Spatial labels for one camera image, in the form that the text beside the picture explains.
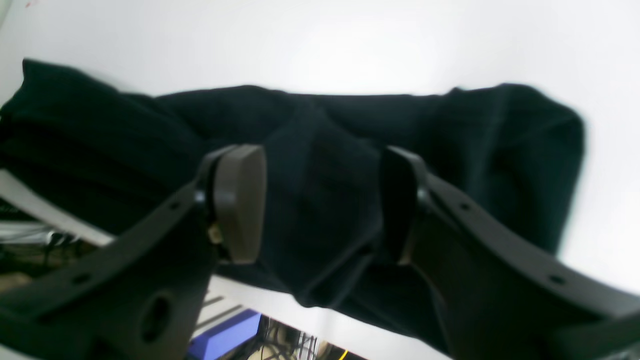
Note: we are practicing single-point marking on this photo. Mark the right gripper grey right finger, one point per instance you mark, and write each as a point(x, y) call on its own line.
point(497, 297)

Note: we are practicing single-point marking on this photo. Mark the black T-shirt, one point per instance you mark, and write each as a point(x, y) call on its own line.
point(110, 157)

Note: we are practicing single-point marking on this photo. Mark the blue foam block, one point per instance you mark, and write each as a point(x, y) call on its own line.
point(225, 336)

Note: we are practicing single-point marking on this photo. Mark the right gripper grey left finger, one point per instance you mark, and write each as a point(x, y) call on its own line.
point(139, 296)

